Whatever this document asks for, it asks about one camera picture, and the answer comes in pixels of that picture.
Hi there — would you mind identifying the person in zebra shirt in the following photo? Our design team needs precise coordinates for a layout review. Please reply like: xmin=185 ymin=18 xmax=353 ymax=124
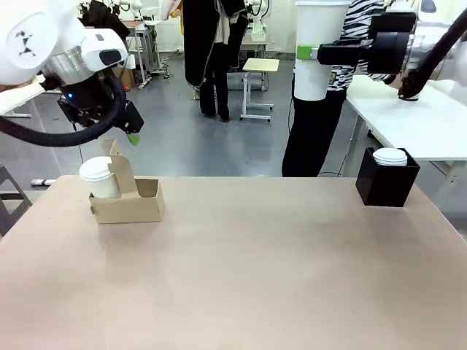
xmin=281 ymin=0 xmax=390 ymax=179

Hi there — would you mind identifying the black hanging jacket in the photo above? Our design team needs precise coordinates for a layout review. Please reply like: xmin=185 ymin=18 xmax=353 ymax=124
xmin=78 ymin=0 xmax=131 ymax=37

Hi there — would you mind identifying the tall white paper cup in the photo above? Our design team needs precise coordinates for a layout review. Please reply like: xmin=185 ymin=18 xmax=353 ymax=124
xmin=293 ymin=0 xmax=350 ymax=101

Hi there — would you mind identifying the brown cardboard cup carrier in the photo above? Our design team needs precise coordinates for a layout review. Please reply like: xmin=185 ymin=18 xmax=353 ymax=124
xmin=89 ymin=138 xmax=166 ymax=224

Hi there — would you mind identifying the black open box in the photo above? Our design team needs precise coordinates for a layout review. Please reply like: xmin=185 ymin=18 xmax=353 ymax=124
xmin=355 ymin=147 xmax=421 ymax=208

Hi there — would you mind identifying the white background table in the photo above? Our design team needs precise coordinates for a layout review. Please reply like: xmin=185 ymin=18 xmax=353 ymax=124
xmin=0 ymin=74 xmax=63 ymax=118

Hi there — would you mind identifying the cream hanging garment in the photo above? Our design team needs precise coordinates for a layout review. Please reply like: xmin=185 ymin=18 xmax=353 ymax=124
xmin=160 ymin=0 xmax=183 ymax=22

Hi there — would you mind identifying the black metal stand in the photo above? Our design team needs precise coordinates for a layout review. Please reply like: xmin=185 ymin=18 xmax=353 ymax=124
xmin=0 ymin=163 xmax=33 ymax=238

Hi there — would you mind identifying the metal frame background table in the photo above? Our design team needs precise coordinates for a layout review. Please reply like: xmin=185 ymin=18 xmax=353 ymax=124
xmin=120 ymin=20 xmax=163 ymax=90

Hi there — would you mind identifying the beige top rolling stool table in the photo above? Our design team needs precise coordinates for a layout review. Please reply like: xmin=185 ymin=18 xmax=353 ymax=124
xmin=239 ymin=57 xmax=281 ymax=123

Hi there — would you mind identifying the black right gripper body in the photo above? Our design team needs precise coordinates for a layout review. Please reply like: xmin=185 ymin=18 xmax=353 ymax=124
xmin=359 ymin=33 xmax=409 ymax=76

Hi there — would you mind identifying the white cup lid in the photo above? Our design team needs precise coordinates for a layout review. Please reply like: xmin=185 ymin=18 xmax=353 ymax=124
xmin=79 ymin=156 xmax=113 ymax=182

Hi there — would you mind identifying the white side table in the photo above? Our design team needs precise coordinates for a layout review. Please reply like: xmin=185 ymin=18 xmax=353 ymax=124
xmin=344 ymin=74 xmax=467 ymax=205

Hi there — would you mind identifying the small white paper cup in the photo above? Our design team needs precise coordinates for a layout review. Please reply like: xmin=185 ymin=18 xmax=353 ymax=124
xmin=87 ymin=174 xmax=122 ymax=200

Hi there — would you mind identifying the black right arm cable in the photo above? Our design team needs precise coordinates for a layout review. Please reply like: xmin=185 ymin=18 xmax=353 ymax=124
xmin=397 ymin=7 xmax=467 ymax=101

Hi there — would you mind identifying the stack of white lids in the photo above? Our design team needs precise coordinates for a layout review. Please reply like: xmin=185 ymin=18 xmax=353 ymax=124
xmin=372 ymin=147 xmax=409 ymax=168

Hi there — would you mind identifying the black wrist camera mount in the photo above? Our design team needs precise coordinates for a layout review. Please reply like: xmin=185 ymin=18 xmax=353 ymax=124
xmin=371 ymin=12 xmax=417 ymax=36

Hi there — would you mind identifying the brown cardboard box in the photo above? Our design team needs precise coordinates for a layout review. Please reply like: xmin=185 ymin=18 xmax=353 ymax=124
xmin=112 ymin=66 xmax=135 ymax=89

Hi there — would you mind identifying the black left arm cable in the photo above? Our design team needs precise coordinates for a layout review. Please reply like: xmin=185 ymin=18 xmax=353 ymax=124
xmin=0 ymin=78 xmax=128 ymax=147

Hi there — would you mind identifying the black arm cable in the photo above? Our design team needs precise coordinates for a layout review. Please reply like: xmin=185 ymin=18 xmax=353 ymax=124
xmin=0 ymin=78 xmax=128 ymax=147
xmin=397 ymin=7 xmax=467 ymax=101

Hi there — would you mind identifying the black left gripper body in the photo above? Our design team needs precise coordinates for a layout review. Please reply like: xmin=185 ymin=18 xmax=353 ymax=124
xmin=57 ymin=74 xmax=145 ymax=134

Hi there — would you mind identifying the person in black clothes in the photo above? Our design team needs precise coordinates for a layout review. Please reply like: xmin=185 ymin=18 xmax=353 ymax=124
xmin=182 ymin=0 xmax=250 ymax=123

